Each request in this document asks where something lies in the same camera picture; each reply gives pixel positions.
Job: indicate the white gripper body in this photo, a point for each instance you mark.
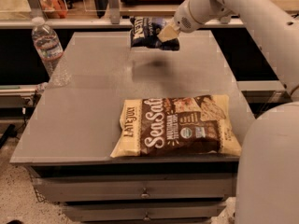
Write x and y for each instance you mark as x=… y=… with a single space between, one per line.
x=183 y=18

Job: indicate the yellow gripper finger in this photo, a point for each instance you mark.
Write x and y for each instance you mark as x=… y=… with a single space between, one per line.
x=169 y=32

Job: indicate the blue chip bag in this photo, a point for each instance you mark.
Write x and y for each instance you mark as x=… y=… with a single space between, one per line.
x=144 y=33

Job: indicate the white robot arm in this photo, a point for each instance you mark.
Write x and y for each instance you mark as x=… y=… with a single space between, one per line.
x=267 y=187

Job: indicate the brown yellow tortilla chip bag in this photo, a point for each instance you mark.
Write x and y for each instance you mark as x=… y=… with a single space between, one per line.
x=174 y=126

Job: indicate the orange snack bag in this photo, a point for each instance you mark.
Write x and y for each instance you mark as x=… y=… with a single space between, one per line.
x=54 y=9

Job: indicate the clear plastic water bottle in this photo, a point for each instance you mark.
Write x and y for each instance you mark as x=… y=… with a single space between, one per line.
x=51 y=52

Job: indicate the upper grey drawer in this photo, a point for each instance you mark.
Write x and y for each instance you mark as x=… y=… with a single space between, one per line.
x=136 y=187

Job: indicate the grey drawer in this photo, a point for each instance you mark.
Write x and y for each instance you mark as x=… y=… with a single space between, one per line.
x=136 y=187
x=143 y=211

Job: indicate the lower grey drawer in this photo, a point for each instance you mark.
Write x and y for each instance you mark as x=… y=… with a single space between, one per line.
x=143 y=211

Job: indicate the metal shelf rail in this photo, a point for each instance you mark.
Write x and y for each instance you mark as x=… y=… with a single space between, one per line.
x=17 y=14

